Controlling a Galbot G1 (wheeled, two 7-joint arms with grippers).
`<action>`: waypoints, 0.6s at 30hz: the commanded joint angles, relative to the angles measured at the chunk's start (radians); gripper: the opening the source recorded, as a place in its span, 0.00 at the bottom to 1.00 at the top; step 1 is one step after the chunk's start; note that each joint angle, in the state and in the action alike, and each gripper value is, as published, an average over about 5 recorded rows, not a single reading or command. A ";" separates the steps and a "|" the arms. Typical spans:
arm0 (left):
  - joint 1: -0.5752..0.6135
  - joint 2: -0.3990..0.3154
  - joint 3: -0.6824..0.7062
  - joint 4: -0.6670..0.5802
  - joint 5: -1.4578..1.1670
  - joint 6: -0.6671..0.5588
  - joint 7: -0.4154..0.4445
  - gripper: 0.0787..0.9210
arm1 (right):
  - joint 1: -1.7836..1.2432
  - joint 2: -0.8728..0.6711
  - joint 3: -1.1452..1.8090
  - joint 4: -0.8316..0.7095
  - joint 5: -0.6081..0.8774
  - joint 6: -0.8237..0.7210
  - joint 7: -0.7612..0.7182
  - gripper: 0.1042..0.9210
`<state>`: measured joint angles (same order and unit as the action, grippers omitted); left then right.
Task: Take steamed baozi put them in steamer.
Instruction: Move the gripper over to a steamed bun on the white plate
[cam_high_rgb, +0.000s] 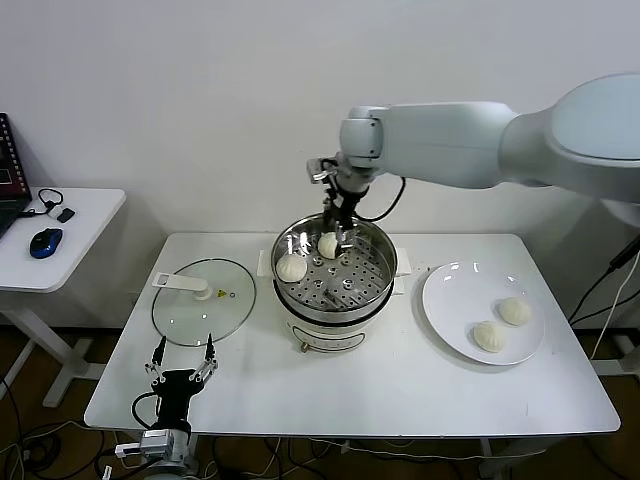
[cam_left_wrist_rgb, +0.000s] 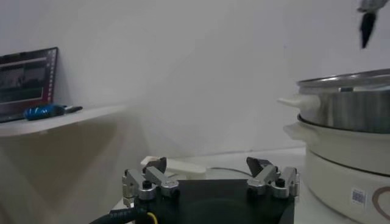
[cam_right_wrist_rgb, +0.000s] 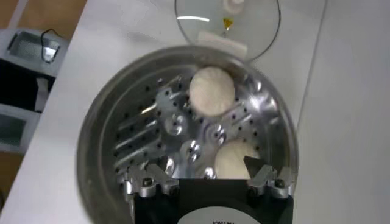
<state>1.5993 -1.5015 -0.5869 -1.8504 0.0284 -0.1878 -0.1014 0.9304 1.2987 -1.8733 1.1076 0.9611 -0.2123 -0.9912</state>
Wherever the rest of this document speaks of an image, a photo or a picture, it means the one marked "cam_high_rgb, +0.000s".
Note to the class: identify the black red laptop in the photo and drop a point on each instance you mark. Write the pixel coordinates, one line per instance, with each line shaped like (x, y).
(10, 165)

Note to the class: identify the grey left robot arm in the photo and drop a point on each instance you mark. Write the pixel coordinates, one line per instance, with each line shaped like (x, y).
(170, 470)

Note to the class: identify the white steamed baozi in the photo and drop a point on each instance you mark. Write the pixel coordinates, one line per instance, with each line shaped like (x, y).
(490, 336)
(328, 246)
(515, 310)
(291, 268)

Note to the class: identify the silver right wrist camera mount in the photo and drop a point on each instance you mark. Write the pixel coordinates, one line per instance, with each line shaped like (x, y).
(320, 170)

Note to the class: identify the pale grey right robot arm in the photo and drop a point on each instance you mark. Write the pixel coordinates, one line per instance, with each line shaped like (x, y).
(450, 145)

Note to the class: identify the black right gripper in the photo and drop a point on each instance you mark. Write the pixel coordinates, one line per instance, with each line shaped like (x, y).
(350, 192)

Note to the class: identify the small white adapter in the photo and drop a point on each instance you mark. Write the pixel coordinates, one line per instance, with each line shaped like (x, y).
(53, 212)

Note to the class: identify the stainless steel steamer basket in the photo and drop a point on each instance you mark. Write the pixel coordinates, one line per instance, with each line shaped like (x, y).
(350, 290)

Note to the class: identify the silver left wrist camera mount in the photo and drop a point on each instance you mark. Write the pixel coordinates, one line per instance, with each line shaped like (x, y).
(162, 442)

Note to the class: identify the white round plate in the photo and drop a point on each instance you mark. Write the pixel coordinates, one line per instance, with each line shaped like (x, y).
(460, 300)

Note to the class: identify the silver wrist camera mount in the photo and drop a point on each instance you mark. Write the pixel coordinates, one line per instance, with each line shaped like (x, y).
(320, 170)
(162, 442)

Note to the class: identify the small black device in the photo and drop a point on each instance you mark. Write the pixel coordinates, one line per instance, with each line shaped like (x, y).
(65, 216)

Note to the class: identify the blue black computer mouse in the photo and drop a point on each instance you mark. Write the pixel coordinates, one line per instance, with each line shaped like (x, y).
(46, 243)

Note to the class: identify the white electric cooker base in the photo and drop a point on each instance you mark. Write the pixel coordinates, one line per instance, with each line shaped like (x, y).
(325, 332)

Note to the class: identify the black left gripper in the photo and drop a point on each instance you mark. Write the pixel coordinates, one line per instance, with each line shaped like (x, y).
(177, 395)

